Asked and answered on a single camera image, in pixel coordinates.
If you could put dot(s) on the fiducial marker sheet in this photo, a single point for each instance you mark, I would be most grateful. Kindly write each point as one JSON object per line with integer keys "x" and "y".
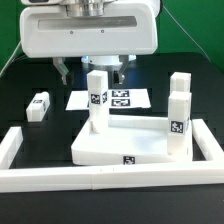
{"x": 118, "y": 99}

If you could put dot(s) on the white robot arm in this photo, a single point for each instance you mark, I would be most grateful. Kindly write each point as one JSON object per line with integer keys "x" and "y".
{"x": 59, "y": 29}

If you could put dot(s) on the white desk top panel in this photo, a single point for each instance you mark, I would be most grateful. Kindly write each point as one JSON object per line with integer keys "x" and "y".
{"x": 127, "y": 140}

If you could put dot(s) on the white L-shaped fence frame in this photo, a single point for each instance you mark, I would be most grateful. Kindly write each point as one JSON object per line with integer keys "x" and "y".
{"x": 208, "y": 171}

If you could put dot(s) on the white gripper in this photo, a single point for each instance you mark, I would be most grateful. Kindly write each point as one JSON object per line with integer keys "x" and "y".
{"x": 58, "y": 28}

